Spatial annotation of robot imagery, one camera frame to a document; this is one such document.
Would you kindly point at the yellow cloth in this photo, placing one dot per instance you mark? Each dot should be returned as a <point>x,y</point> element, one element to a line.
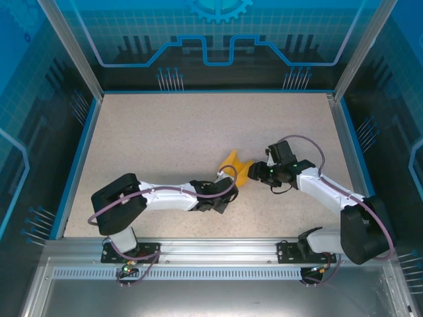
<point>236,163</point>

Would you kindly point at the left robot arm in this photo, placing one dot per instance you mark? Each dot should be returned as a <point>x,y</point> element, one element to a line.
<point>115,204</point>

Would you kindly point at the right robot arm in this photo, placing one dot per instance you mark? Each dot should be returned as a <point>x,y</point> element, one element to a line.
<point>363,231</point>

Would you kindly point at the blue table edge strip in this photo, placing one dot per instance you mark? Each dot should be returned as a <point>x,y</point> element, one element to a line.
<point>362,165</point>
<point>78,165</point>

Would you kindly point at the metal tray panel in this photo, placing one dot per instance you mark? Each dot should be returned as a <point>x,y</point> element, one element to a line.
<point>215,297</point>

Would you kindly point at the aluminium frame rail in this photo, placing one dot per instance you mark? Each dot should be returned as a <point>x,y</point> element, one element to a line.
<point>215,251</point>

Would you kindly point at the aluminium side rail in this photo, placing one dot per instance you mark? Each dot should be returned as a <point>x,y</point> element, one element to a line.
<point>351,165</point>

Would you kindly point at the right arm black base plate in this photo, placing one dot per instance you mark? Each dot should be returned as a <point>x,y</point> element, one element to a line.
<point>284,252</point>

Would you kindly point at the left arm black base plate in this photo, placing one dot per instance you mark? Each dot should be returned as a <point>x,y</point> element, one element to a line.
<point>150,247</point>

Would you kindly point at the aluminium frame post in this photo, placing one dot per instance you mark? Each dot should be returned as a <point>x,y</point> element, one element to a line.
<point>74,49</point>
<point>361,49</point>

